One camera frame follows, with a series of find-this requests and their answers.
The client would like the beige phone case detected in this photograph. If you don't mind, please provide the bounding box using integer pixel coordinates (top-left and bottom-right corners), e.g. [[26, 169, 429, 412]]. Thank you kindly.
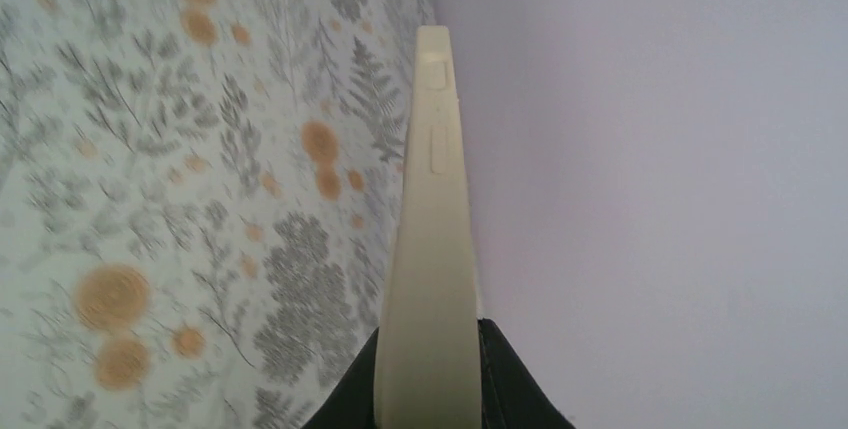
[[374, 25, 481, 428]]

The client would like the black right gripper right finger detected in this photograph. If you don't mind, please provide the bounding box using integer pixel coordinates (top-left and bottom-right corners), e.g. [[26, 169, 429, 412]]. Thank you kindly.
[[478, 319, 574, 429]]

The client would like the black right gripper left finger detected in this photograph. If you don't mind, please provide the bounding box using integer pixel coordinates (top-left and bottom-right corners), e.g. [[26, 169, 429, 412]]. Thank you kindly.
[[303, 329, 379, 429]]

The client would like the floral patterned table mat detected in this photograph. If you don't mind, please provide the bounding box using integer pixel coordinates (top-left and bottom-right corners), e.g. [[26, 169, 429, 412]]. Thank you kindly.
[[1, 0, 434, 428]]

